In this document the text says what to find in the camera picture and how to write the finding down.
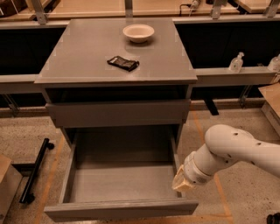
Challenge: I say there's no cardboard box left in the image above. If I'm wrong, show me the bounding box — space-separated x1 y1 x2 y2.
0 154 22 224

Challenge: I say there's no cardboard box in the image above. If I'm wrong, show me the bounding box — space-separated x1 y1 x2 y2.
0 154 22 224
259 82 280 136

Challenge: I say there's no black snack packet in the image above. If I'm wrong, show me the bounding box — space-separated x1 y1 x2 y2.
107 56 140 72

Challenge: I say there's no cardboard box right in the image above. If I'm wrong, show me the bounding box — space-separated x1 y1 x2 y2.
259 82 280 136

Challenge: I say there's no grey drawer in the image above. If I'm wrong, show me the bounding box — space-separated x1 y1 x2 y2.
45 125 198 222
46 100 190 128

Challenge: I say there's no black caster wheel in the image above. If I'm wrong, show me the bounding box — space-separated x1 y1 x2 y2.
267 213 280 224

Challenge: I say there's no grey metal rail shelf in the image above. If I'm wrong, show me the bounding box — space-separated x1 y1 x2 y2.
0 66 277 95

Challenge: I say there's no grey top drawer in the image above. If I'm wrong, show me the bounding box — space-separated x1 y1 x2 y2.
46 100 190 128

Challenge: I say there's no grey drawer cabinet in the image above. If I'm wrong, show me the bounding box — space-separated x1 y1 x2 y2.
39 18 193 143

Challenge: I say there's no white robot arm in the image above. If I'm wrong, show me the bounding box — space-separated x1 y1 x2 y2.
172 124 280 193

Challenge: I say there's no white ceramic bowl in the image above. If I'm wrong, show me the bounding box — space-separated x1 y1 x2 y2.
122 24 155 44

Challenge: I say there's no black metal bar stand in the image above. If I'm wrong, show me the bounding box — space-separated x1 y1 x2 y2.
19 138 54 204

